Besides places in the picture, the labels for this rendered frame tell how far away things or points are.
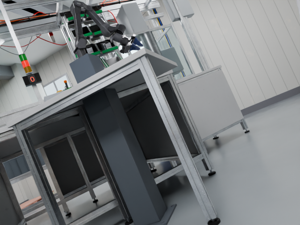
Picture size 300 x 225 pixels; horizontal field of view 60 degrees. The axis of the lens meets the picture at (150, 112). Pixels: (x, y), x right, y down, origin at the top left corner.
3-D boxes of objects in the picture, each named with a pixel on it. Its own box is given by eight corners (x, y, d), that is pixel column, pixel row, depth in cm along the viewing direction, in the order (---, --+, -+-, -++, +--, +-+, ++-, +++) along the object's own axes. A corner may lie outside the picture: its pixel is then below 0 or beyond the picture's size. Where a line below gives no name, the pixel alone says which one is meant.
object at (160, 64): (146, 52, 118) (143, 47, 118) (7, 127, 146) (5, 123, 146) (177, 66, 185) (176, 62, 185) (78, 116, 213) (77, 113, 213)
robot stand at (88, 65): (100, 84, 152) (87, 52, 153) (81, 94, 156) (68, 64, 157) (111, 84, 165) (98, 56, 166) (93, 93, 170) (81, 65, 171)
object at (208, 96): (251, 130, 309) (220, 64, 313) (175, 172, 264) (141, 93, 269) (217, 137, 371) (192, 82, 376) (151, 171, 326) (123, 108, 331)
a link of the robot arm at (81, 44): (78, 49, 157) (74, 39, 157) (74, 55, 164) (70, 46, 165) (88, 47, 161) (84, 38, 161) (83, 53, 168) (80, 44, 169)
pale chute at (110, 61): (129, 70, 205) (127, 65, 202) (113, 76, 202) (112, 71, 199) (117, 56, 226) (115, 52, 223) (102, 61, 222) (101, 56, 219)
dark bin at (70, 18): (85, 16, 203) (81, 6, 201) (68, 21, 200) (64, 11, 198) (81, 18, 229) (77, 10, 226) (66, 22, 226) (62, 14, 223)
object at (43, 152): (218, 137, 369) (193, 81, 373) (65, 216, 280) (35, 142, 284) (203, 139, 403) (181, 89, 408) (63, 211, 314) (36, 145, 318)
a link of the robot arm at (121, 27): (107, 28, 172) (113, 16, 178) (102, 35, 179) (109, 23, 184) (122, 39, 176) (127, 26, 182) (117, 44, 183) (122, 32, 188)
